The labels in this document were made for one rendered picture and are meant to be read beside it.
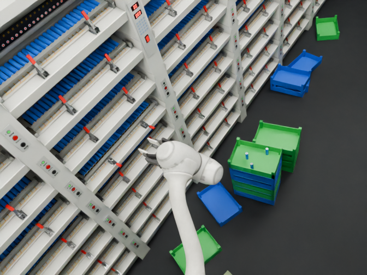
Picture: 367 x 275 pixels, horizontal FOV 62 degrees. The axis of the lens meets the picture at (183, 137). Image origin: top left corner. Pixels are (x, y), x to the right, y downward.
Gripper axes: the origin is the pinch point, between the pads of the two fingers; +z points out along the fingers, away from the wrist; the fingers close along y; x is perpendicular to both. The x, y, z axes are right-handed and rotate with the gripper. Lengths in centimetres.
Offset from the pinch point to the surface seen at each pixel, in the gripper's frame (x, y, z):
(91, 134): 15.4, -11.7, 18.0
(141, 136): -9.4, 8.4, 20.9
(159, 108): -8.1, 28.2, 23.5
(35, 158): 29.4, -35.2, 12.8
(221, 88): -44, 85, 30
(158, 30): 31, 45, 15
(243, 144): -67, 58, 2
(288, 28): -69, 195, 35
